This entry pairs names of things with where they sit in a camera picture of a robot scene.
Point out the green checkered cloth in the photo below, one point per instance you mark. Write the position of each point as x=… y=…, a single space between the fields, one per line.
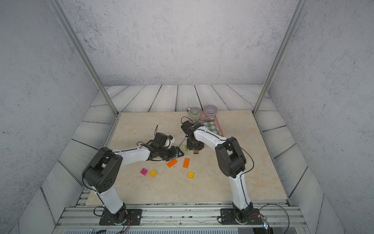
x=213 y=127

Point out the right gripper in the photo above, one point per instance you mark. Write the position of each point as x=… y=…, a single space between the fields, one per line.
x=200 y=146

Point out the aluminium frame post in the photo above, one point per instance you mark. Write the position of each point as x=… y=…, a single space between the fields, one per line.
x=280 y=54
x=64 y=22

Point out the magenta small brick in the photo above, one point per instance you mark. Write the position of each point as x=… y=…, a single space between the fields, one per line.
x=144 y=171

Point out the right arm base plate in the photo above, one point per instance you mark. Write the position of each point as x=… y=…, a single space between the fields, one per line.
x=236 y=217

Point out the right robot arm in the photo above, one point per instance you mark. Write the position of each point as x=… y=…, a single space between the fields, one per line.
x=231 y=161

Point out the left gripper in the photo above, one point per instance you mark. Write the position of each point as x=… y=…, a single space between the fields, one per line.
x=173 y=154

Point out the left aluminium frame post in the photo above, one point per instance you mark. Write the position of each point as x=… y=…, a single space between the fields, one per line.
x=64 y=22

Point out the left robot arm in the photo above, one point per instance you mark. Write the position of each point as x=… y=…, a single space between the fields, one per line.
x=101 y=172

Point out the right aluminium frame post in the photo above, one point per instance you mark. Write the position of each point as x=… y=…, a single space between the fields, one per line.
x=280 y=54

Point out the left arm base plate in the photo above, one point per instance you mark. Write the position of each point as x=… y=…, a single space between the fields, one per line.
x=131 y=216

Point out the yellow square brick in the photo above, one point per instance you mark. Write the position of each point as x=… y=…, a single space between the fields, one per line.
x=190 y=175

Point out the yellow small brick left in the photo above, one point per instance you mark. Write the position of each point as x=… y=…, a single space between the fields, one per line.
x=153 y=173

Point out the pink tray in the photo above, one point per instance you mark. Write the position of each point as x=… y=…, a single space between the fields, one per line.
x=216 y=121

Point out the aluminium front rail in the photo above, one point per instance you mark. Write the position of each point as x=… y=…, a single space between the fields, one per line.
x=197 y=218

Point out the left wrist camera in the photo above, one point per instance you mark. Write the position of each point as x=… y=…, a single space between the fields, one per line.
x=164 y=140

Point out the orange long brick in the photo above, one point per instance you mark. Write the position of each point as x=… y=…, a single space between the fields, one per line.
x=172 y=163
x=186 y=163

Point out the metal tongs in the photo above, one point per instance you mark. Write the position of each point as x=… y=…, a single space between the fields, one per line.
x=207 y=119

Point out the purple bowl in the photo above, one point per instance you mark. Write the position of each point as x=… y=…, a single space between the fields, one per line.
x=210 y=110

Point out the ribbed grey cup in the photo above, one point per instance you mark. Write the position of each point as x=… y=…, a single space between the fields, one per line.
x=194 y=113

